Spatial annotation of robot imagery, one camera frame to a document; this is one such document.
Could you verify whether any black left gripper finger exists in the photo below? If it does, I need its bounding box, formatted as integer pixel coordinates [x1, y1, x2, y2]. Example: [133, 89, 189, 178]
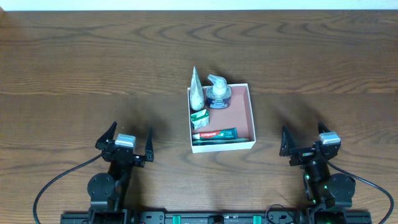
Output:
[95, 121, 117, 149]
[145, 129, 154, 162]

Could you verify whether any purple hand soap pump bottle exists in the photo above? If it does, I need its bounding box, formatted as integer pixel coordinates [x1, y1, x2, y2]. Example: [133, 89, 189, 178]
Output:
[205, 74, 232, 110]

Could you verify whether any white Pantene tube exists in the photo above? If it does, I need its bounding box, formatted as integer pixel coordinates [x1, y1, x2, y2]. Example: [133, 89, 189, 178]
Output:
[189, 67, 205, 111]

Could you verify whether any green white soap packet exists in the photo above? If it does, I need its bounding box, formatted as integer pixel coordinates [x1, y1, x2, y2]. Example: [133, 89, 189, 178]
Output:
[190, 109, 210, 130]

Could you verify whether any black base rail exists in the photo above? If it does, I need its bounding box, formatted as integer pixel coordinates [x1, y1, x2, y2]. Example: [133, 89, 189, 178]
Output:
[60, 208, 373, 224]

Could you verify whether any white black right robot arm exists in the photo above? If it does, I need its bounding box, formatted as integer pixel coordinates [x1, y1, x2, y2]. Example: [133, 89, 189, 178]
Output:
[279, 123, 356, 223]

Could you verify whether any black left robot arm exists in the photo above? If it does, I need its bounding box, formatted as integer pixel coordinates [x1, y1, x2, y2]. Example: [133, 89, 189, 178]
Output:
[86, 122, 154, 224]

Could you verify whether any white box pink interior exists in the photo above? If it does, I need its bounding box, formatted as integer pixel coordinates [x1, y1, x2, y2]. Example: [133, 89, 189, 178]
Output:
[188, 83, 256, 153]

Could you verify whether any green white toothbrush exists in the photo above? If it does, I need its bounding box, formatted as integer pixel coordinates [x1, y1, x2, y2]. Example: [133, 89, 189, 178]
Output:
[192, 138, 249, 146]

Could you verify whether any Colgate toothpaste tube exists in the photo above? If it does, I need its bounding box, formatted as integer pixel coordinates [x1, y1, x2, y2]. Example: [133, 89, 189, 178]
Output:
[192, 128, 238, 140]

